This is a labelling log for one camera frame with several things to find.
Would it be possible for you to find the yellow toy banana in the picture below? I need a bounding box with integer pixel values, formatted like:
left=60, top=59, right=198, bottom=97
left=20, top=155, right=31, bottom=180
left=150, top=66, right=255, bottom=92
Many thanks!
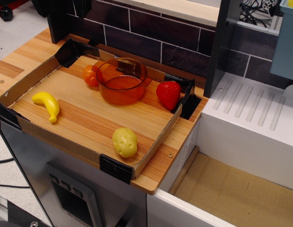
left=32, top=92, right=60, bottom=123

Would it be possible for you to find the black caster wheel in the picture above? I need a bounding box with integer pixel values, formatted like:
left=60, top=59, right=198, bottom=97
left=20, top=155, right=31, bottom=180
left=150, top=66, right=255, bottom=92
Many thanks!
left=0, top=5, right=13, bottom=21

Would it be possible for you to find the blue-grey plastic bin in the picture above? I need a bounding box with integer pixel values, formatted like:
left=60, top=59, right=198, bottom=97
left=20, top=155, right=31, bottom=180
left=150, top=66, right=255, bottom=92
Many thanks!
left=270, top=0, right=293, bottom=80

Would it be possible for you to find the cardboard fence with black tape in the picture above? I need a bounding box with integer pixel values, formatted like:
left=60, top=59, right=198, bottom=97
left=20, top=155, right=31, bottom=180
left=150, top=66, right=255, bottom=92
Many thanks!
left=0, top=39, right=207, bottom=192

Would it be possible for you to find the white toy sink unit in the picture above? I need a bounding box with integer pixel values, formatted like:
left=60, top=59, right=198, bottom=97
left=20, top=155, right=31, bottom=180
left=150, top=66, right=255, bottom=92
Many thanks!
left=147, top=74, right=293, bottom=227

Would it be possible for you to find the black cables bundle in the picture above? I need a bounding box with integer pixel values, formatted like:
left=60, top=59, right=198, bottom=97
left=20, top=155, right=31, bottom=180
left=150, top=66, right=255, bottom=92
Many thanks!
left=239, top=0, right=284, bottom=26

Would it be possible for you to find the dark grey vertical post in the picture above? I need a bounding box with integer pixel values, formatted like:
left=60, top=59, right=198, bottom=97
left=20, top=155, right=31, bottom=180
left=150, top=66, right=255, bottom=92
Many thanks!
left=204, top=0, right=241, bottom=98

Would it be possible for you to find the orange transparent plastic pot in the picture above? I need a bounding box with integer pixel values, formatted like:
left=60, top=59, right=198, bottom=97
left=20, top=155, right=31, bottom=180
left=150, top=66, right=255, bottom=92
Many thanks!
left=92, top=57, right=152, bottom=105

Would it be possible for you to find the yellow toy potato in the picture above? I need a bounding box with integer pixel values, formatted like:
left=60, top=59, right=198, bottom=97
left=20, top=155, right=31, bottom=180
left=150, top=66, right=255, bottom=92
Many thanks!
left=112, top=127, right=138, bottom=158

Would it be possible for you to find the red toy strawberry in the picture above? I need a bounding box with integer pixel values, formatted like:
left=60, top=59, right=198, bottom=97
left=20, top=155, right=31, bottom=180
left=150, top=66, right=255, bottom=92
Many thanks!
left=156, top=81, right=181, bottom=110

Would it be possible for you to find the orange toy carrot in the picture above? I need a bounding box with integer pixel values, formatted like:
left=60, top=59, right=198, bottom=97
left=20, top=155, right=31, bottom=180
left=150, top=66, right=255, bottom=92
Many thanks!
left=83, top=65, right=98, bottom=86

